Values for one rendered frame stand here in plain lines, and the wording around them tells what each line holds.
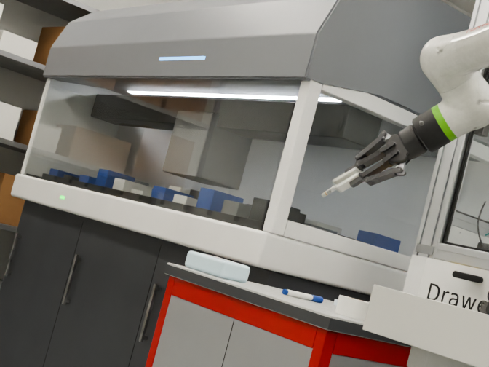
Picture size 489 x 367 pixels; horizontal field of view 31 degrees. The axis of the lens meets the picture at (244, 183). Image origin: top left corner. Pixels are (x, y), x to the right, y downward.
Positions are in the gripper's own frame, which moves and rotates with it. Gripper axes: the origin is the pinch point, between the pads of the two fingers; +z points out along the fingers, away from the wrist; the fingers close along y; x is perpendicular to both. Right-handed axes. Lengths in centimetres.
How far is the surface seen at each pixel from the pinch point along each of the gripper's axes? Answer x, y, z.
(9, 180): -133, 207, 229
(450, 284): 1.5, -37.5, -12.9
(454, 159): -31.3, 9.1, -20.3
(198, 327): 12, -23, 44
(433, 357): 37, -64, -13
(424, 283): -0.3, -33.7, -7.4
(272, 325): 19.6, -35.5, 21.7
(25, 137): -139, 236, 219
